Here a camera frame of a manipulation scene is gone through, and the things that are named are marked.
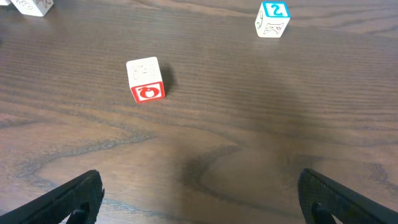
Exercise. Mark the plain white centre block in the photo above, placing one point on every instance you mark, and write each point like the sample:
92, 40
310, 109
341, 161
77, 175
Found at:
37, 8

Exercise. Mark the blue number 2 block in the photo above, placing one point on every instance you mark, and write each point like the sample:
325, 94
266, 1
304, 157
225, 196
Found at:
272, 19

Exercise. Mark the white block red side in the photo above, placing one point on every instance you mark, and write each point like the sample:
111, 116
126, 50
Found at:
145, 79

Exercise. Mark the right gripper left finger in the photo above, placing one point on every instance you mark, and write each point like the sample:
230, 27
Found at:
78, 200

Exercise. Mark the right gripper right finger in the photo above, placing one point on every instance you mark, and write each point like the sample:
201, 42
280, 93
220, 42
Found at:
323, 200

